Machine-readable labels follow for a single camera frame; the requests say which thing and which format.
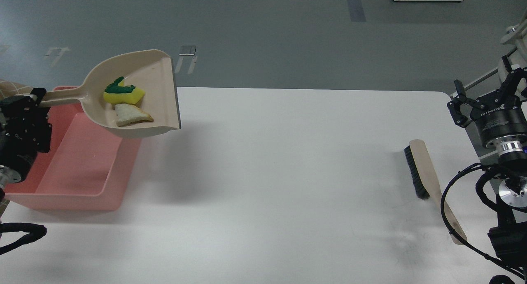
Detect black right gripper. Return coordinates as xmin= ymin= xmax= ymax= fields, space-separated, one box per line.
xmin=447 ymin=56 xmax=527 ymax=149

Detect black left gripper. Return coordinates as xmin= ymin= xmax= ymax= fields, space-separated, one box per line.
xmin=0 ymin=88 xmax=52 ymax=184

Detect yellow green sponge piece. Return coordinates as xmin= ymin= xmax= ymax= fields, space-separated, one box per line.
xmin=103 ymin=76 xmax=146 ymax=105

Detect beige hand brush black bristles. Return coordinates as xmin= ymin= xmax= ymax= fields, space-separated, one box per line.
xmin=403 ymin=139 xmax=468 ymax=246

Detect beige plastic dustpan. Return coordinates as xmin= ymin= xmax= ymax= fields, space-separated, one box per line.
xmin=40 ymin=49 xmax=181 ymax=138

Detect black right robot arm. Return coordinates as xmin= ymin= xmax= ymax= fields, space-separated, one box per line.
xmin=440 ymin=55 xmax=526 ymax=280

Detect pink plastic bin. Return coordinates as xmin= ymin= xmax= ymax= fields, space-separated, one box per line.
xmin=5 ymin=104 xmax=141 ymax=211

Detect beige checkered cloth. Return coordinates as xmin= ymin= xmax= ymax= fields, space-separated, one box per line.
xmin=0 ymin=79 xmax=33 ymax=100

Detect white chair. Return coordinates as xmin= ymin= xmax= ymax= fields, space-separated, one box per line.
xmin=450 ymin=20 xmax=527 ymax=99

